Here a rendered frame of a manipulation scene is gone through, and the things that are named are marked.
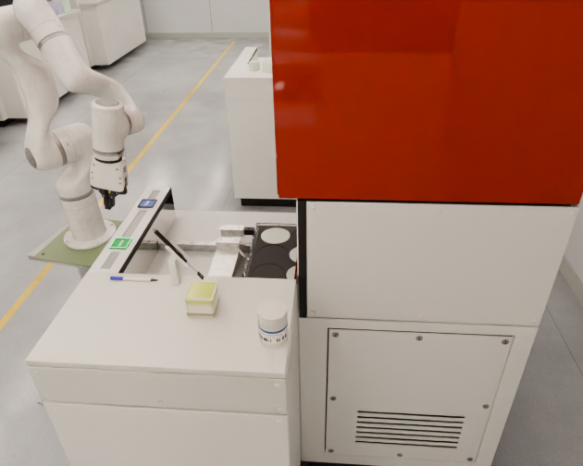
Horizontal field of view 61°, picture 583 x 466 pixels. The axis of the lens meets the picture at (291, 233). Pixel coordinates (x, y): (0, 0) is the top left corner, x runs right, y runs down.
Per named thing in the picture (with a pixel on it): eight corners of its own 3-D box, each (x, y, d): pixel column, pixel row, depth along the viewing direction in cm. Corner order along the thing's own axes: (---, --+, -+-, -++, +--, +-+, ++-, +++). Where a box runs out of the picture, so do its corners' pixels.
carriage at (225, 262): (245, 237, 179) (245, 230, 178) (227, 303, 149) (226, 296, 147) (224, 236, 180) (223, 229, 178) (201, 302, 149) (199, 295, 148)
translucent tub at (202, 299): (220, 300, 133) (218, 280, 129) (215, 319, 126) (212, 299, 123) (193, 300, 133) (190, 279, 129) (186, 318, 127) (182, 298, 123)
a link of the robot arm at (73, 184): (52, 194, 176) (29, 131, 162) (98, 174, 187) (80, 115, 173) (68, 204, 169) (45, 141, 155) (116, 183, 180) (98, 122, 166)
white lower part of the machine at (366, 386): (446, 332, 255) (475, 193, 210) (485, 486, 186) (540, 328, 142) (310, 326, 261) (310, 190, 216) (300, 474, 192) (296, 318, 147)
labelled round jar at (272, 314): (289, 328, 123) (288, 300, 118) (286, 349, 117) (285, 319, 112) (261, 327, 124) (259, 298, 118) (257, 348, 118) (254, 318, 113)
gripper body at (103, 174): (130, 152, 143) (130, 185, 149) (95, 144, 143) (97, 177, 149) (121, 162, 137) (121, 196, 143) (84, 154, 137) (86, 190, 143)
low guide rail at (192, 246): (297, 251, 176) (297, 244, 175) (297, 254, 175) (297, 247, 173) (162, 247, 180) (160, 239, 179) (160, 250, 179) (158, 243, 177)
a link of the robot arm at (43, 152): (88, 162, 168) (43, 180, 159) (71, 153, 175) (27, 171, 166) (34, 3, 141) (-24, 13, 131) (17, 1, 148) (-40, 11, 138)
